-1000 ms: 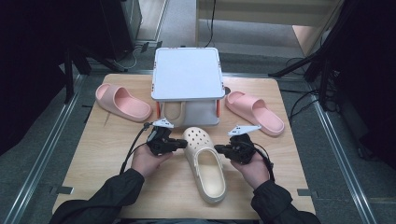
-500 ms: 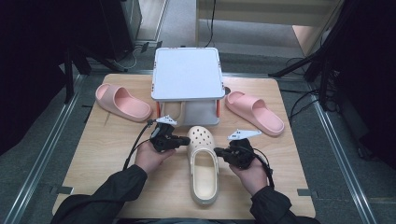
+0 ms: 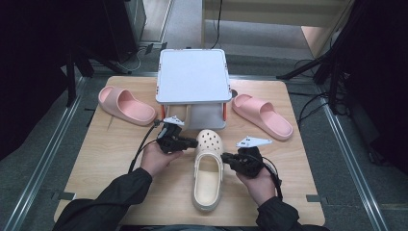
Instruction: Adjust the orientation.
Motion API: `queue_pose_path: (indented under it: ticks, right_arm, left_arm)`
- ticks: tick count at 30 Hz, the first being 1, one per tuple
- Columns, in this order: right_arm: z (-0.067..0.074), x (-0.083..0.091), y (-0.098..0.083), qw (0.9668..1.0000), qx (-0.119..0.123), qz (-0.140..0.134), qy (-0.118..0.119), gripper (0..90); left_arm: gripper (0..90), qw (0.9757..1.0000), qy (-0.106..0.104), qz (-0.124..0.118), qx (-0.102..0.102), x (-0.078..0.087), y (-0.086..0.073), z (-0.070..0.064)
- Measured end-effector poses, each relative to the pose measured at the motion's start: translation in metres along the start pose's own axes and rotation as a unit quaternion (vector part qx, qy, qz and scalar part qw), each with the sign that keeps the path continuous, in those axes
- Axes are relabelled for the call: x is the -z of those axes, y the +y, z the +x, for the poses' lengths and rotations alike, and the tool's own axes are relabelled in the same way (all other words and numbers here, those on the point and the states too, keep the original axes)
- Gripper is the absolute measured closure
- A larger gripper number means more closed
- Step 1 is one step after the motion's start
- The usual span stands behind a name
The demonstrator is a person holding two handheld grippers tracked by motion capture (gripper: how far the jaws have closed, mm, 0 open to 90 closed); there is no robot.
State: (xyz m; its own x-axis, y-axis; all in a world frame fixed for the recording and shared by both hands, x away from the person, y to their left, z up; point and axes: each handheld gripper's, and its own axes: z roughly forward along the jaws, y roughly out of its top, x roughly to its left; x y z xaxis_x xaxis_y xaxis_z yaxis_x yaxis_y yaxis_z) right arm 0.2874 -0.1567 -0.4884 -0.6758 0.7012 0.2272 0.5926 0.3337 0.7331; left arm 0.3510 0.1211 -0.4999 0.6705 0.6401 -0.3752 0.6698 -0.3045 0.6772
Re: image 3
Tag black tripod stand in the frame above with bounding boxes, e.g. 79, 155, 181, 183
276, 0, 370, 114

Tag beige wooden furniture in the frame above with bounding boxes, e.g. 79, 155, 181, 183
201, 0, 355, 60

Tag person's left hand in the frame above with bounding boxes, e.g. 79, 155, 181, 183
140, 141, 185, 179

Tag white two-tier shoe rack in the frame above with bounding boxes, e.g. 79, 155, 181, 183
155, 48, 233, 131

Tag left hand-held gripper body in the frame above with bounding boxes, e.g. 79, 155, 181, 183
156, 115, 186, 154

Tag grey tape piece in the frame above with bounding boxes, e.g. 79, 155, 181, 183
305, 193, 329, 205

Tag black hanging cable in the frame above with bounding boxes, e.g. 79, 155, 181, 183
210, 0, 224, 50

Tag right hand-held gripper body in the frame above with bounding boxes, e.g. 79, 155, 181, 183
235, 136, 273, 179

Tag white floor cable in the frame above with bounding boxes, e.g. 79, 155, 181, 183
116, 47, 143, 72

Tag right hand-held gripper black cable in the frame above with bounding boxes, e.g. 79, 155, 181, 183
260, 156, 285, 200

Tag pink slide slipper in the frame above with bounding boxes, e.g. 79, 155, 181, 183
97, 85, 158, 127
231, 93, 294, 141

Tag black floor cables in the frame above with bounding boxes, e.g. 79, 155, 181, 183
288, 59, 350, 127

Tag black metal stand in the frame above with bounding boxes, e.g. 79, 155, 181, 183
64, 47, 133, 108

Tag metal floor rail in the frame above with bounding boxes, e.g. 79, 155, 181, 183
3, 76, 89, 231
316, 84, 390, 231

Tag left hand-held gripper black cable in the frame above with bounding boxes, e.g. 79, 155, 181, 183
127, 118, 162, 174

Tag person's right hand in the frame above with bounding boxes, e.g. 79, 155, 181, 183
236, 166, 277, 207

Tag hand-held gripper black cable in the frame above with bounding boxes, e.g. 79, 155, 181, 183
127, 118, 162, 174
260, 156, 285, 200

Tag black cabinet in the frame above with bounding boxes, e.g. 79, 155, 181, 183
104, 0, 147, 64

